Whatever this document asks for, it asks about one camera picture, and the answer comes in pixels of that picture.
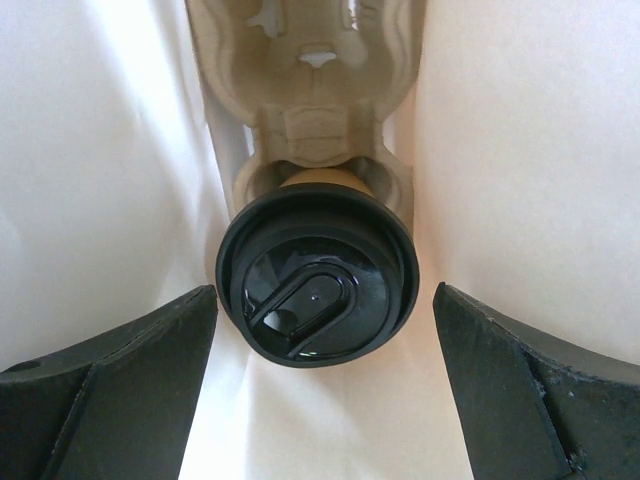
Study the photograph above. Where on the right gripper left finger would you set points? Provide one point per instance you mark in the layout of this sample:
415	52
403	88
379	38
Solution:
117	406

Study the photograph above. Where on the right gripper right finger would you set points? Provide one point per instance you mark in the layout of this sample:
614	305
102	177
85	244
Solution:
533	406

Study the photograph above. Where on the black cup lid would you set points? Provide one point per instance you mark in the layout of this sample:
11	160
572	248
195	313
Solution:
317	275

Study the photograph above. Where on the brown paper bag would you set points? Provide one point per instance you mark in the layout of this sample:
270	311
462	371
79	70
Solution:
523	131

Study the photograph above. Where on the single brown paper cup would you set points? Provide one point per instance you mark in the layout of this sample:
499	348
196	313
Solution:
327	176

